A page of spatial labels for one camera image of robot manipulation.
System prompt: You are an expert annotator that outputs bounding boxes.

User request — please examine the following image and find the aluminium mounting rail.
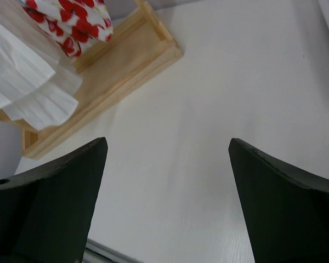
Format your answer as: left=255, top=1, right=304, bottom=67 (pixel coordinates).
left=82, top=239, right=141, bottom=263

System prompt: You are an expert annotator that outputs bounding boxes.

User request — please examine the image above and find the red poppy print skirt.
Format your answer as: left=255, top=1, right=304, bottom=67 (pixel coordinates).
left=22, top=0, right=113, bottom=58

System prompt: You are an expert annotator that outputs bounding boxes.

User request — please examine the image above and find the wooden clothes rack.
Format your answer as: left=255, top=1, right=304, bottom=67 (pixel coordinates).
left=0, top=1, right=183, bottom=159

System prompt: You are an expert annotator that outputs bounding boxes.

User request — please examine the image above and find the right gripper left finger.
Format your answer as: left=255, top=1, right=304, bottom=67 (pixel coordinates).
left=0, top=138, right=108, bottom=262

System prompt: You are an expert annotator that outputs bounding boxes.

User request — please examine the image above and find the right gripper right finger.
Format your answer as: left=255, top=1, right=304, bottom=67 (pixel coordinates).
left=229, top=138, right=329, bottom=262

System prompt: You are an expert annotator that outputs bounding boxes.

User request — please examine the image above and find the white cloth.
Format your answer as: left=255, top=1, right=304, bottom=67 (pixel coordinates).
left=0, top=1, right=82, bottom=130

